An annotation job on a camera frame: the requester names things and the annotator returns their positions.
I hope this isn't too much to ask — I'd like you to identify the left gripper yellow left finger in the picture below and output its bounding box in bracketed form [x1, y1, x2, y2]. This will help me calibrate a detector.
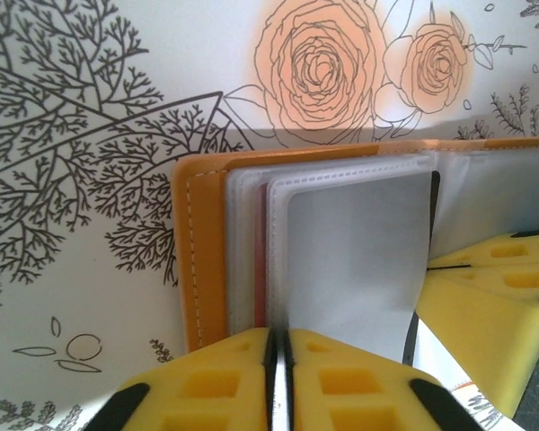
[89, 327, 276, 431]

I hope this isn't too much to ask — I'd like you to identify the black credit card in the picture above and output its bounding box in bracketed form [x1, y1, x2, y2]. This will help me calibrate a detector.
[400, 170, 442, 367]

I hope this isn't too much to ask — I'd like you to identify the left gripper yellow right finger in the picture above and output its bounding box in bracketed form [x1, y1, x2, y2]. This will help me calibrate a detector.
[281, 328, 480, 431]

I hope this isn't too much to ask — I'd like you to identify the red credit card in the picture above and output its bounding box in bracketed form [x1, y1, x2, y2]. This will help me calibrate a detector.
[250, 181, 273, 331]

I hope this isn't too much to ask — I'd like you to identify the orange card holder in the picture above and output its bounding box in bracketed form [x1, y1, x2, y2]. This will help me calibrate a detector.
[172, 136, 539, 360]

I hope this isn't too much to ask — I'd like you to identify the floral table cover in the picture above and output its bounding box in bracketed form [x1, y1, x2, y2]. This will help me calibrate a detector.
[0, 0, 539, 431]

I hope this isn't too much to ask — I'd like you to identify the grey credit card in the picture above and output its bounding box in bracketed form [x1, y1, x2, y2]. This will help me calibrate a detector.
[285, 172, 435, 365]

